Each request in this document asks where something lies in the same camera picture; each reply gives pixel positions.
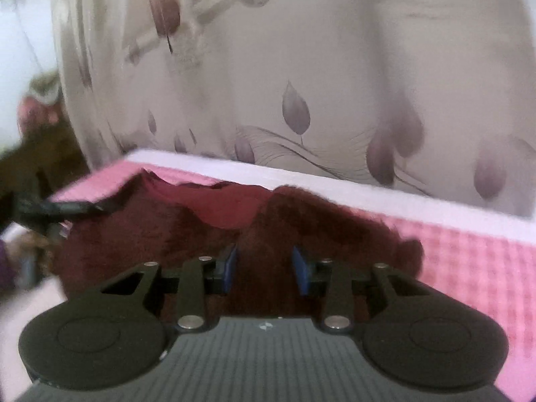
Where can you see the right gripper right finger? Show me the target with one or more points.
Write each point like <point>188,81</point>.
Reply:
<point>326,286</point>

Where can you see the beige leaf print curtain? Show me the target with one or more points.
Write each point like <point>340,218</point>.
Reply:
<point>433,97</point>

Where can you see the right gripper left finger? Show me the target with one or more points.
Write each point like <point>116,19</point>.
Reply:
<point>200,278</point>

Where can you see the dark wooden furniture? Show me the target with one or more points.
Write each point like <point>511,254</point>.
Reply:
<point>41,165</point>

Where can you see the dark red fuzzy garment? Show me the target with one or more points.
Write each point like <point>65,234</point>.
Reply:
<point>170,224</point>

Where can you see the floral cloth bundle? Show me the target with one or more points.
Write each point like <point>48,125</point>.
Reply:
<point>41,106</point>

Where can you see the pink white bed sheet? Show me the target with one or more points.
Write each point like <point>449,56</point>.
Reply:
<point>481,257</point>

